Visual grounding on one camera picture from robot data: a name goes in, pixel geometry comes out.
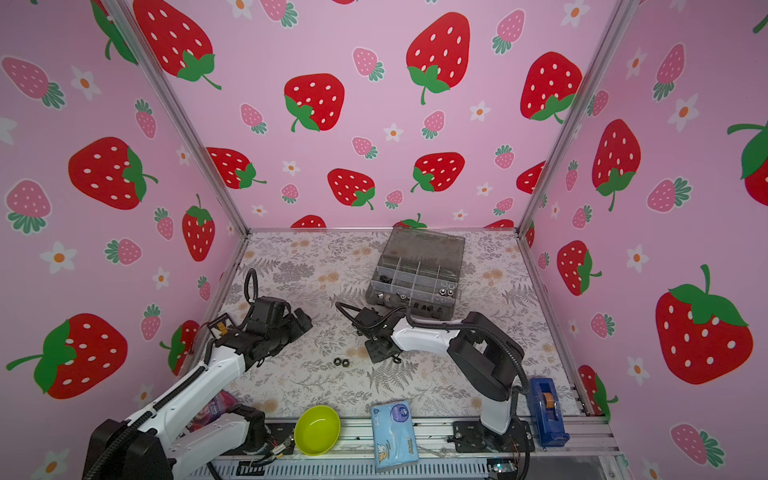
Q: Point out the small black framed card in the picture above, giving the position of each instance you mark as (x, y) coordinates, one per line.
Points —
(220, 326)

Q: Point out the blue tape dispenser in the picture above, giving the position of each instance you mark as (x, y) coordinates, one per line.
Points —
(544, 407)

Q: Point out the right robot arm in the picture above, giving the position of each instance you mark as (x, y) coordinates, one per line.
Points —
(487, 357)

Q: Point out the purple candy bag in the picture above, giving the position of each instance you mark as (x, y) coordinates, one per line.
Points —
(216, 407)

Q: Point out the aluminium front rail frame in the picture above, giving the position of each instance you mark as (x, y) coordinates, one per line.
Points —
(445, 448)

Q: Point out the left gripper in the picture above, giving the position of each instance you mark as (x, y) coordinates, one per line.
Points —
(297, 328)

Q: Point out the grey plastic compartment organizer box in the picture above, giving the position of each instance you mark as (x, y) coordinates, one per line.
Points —
(419, 269)

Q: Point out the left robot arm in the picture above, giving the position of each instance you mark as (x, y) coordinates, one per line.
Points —
(174, 414)

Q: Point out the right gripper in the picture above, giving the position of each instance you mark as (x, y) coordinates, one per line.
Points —
(380, 345)

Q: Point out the blue tissue pack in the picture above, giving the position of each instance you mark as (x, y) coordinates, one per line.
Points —
(394, 438)

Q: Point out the lime green bowl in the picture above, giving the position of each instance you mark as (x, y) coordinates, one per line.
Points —
(317, 430)

